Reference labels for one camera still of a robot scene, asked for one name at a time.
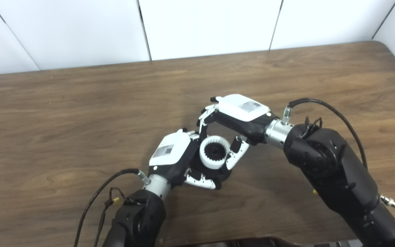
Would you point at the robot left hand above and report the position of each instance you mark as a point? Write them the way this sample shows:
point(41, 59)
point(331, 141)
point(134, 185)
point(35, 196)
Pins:
point(170, 152)

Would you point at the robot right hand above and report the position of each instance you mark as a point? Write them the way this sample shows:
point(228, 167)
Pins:
point(242, 113)

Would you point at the round black part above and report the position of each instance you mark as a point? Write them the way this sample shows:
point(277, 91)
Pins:
point(214, 151)

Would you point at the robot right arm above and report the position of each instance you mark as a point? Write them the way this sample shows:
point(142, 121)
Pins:
point(334, 171)

